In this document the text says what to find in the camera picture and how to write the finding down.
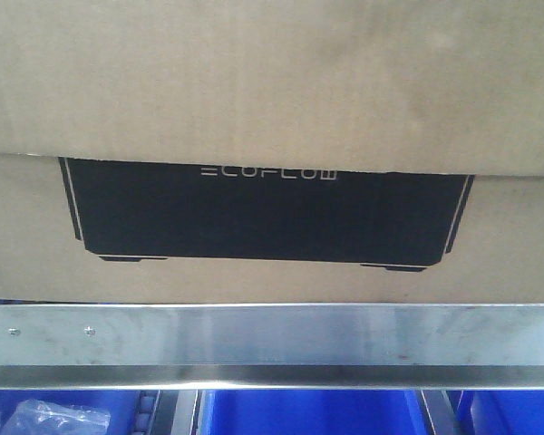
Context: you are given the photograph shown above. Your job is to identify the blue lower bin right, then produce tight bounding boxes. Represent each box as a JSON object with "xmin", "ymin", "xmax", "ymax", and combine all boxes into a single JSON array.
[{"xmin": 448, "ymin": 390, "xmax": 544, "ymax": 435}]

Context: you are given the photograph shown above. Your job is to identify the clear plastic bag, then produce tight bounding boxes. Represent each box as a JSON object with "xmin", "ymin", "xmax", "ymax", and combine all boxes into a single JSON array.
[{"xmin": 0, "ymin": 399, "xmax": 111, "ymax": 435}]

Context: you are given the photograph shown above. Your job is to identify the brown cardboard box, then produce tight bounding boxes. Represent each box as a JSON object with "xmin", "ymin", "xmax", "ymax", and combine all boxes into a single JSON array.
[{"xmin": 0, "ymin": 1, "xmax": 544, "ymax": 304}]

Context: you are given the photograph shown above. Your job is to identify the metal shelf front rail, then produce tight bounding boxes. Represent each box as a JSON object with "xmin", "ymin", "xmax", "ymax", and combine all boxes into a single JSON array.
[{"xmin": 0, "ymin": 304, "xmax": 544, "ymax": 390}]

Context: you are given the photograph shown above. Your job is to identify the blue lower bin centre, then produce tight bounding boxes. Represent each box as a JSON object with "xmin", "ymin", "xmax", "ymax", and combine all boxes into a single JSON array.
[{"xmin": 199, "ymin": 390, "xmax": 427, "ymax": 434}]

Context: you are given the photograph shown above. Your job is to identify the blue bin on lower shelf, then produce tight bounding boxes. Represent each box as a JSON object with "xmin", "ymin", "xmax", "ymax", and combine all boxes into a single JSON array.
[{"xmin": 0, "ymin": 390, "xmax": 140, "ymax": 434}]

